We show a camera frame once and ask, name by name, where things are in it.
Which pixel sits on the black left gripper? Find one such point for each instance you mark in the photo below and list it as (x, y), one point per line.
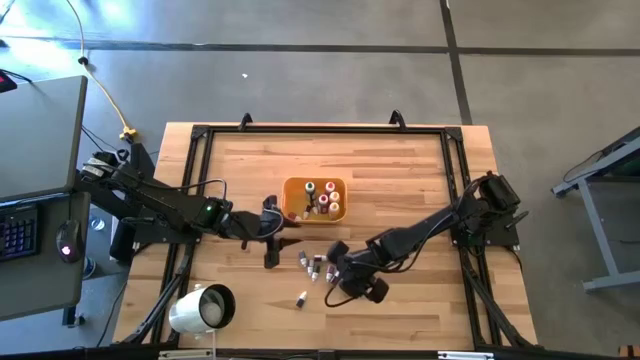
(260, 230)

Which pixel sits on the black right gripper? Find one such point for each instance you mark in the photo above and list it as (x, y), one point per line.
(362, 272)

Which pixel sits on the large dark red colouring bottle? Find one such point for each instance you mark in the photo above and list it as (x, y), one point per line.
(323, 200)

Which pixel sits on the large green colouring bottle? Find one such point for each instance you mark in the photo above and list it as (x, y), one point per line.
(310, 188)

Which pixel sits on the large orange yellow-tipped bottle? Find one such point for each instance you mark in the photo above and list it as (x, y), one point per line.
(333, 208)

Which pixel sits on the large yellow colouring bottle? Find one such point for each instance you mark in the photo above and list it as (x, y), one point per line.
(334, 196)

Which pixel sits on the large red-orange colouring bottle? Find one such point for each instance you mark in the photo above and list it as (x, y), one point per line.
(329, 187)

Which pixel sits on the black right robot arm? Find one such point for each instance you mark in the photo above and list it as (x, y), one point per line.
(425, 230)

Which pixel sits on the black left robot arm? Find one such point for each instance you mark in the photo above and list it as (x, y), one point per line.
(165, 200)

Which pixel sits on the small purple colouring bottle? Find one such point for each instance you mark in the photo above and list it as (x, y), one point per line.
(329, 273)

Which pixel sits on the orange plastic bin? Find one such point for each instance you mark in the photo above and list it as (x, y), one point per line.
(295, 197)

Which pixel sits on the white cylindrical lamp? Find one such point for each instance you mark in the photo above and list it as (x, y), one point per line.
(187, 312)

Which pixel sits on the black power supply box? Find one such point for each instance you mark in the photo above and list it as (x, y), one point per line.
(122, 242)

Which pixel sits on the black computer mouse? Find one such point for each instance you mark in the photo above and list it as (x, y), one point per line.
(69, 240)

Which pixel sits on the dark grey desk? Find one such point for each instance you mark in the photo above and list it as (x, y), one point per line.
(30, 290)

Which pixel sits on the grey metal side table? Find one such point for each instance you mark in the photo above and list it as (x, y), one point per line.
(615, 281)

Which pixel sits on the black backlit keyboard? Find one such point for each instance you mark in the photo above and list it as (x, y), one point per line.
(20, 232)

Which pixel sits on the brown wooden block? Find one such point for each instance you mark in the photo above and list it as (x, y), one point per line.
(630, 351)

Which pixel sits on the small black desk device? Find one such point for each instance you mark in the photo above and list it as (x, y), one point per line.
(6, 81)

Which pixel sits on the black aluminium table frame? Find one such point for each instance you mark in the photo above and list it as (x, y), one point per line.
(325, 129)

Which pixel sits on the black frame clamp hook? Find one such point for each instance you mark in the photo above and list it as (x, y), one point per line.
(243, 121)
(397, 119)

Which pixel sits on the silver metal bracket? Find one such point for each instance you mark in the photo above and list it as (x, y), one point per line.
(465, 355)
(185, 355)

